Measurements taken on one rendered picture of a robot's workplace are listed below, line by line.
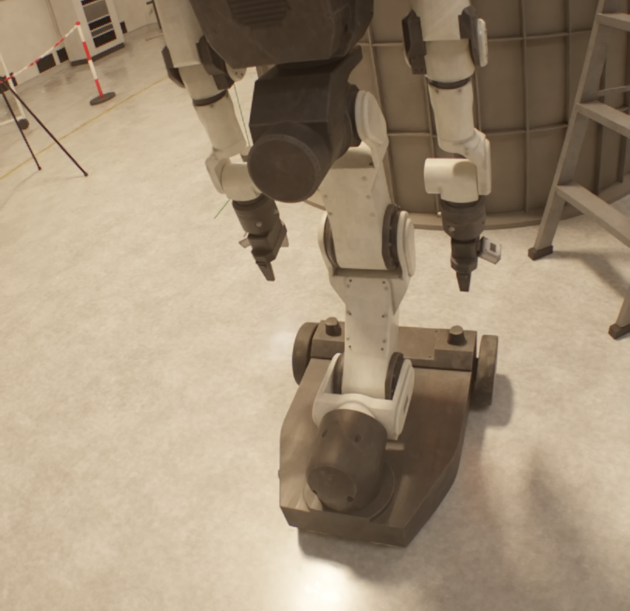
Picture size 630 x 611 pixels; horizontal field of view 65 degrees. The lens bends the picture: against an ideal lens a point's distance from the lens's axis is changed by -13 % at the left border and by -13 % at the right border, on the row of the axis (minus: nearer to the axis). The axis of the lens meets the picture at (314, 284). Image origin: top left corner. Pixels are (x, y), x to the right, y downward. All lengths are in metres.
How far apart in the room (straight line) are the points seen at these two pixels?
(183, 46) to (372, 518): 1.01
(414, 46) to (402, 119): 1.38
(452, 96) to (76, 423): 1.60
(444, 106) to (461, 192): 0.19
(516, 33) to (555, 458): 1.46
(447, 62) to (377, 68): 1.33
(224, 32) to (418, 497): 1.00
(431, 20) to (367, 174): 0.34
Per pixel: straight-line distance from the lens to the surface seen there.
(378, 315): 1.24
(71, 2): 9.33
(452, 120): 0.92
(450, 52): 0.87
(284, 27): 0.78
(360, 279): 1.24
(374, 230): 1.13
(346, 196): 1.08
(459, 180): 1.00
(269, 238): 1.22
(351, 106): 0.92
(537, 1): 2.15
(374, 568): 1.38
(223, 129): 1.06
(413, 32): 0.86
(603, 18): 1.90
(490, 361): 1.50
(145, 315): 2.28
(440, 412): 1.41
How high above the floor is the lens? 1.27
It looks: 37 degrees down
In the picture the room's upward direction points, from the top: 13 degrees counter-clockwise
